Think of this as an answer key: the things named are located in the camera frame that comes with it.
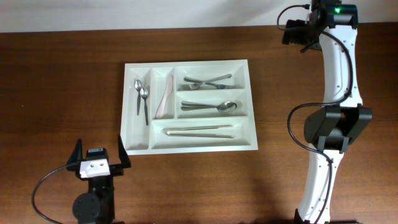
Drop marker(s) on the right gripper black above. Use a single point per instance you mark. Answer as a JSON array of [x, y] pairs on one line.
[[296, 26]]

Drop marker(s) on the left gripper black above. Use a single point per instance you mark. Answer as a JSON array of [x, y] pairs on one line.
[[117, 169]]

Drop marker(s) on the steel serrated tongs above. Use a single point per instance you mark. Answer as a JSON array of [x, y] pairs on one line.
[[198, 132]]

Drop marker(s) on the small steel teaspoon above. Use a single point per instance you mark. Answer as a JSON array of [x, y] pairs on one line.
[[144, 93], [138, 86]]

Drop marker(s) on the pink plastic knife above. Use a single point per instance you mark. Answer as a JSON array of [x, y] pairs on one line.
[[168, 91]]

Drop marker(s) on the steel spoon blue-tinted handle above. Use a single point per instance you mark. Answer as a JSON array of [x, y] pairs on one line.
[[202, 105]]

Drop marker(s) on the steel spoon sideways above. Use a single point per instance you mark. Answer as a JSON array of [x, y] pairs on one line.
[[224, 107]]

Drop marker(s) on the steel fork angled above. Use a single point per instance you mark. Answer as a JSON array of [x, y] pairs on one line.
[[221, 86]]

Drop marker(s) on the steel fork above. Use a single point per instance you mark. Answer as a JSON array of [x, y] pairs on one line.
[[195, 84]]

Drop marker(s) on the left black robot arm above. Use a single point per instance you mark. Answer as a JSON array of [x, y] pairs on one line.
[[97, 204]]

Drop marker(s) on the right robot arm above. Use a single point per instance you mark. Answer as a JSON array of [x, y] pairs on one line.
[[330, 27]]

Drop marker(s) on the white plastic cutlery tray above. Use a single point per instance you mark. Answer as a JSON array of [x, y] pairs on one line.
[[179, 107]]

